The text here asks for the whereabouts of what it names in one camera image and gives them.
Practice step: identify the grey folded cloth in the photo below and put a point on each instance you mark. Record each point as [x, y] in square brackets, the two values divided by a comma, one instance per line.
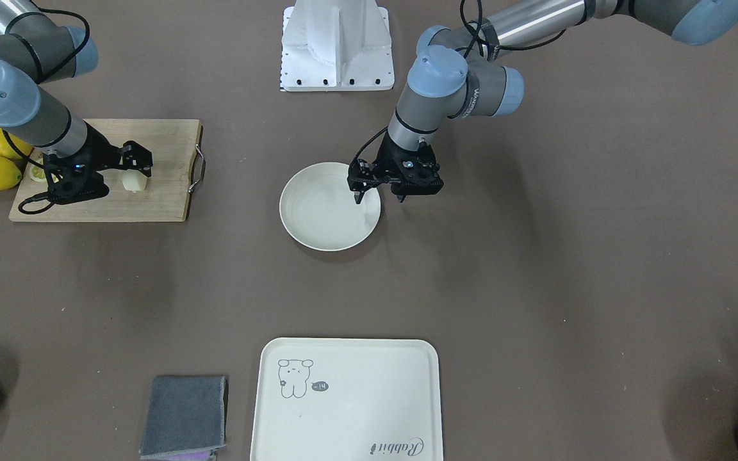
[186, 418]

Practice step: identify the lemon slice lower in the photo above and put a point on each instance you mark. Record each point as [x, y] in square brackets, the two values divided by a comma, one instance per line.
[36, 173]

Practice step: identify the wooden cutting board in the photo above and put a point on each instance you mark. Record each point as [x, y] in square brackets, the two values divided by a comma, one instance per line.
[165, 198]

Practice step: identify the cream rectangular tray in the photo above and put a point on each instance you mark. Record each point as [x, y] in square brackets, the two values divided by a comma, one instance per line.
[348, 399]

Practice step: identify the whole yellow lemon upper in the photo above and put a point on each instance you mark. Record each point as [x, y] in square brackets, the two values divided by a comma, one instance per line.
[13, 148]

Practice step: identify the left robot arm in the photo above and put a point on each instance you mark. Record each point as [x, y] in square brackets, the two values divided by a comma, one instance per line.
[454, 76]

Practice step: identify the pale steamed bun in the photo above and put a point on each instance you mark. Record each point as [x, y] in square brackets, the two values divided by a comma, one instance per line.
[134, 181]

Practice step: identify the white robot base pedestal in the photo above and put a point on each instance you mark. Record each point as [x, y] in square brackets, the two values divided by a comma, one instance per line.
[336, 46]

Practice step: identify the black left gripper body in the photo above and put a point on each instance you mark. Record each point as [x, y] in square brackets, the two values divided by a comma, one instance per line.
[387, 164]

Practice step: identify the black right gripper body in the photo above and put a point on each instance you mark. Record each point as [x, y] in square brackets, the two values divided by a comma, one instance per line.
[98, 155]

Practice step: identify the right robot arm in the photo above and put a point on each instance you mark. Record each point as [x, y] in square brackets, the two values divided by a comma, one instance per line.
[35, 50]

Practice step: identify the cream round plate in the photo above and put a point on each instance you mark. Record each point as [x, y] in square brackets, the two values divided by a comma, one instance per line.
[318, 209]

